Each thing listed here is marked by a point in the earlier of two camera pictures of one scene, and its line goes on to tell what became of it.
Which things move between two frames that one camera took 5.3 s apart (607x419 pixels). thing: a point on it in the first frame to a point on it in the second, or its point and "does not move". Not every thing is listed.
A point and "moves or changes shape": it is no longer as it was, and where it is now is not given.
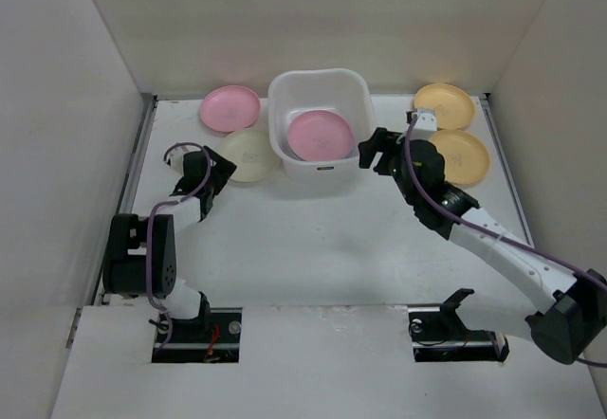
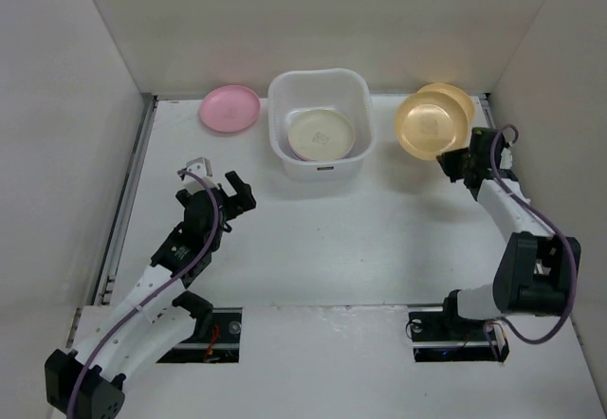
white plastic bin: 295,91 does not move
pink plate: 229,108 does not move
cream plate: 252,152 to 321,135
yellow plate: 466,160 moves or changes shape
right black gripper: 382,152 to 459,164
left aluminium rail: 133,170 does not move
